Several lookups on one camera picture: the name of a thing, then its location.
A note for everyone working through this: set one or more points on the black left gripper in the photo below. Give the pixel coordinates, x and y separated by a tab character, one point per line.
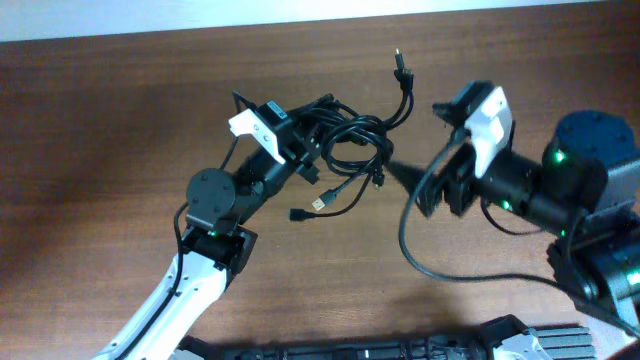
304	156

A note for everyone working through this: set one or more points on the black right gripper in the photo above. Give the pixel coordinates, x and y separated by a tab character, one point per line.
445	189

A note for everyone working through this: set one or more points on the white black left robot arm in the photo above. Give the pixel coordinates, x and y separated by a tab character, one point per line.
214	246

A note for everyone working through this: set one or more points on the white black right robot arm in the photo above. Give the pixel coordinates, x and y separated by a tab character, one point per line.
582	191

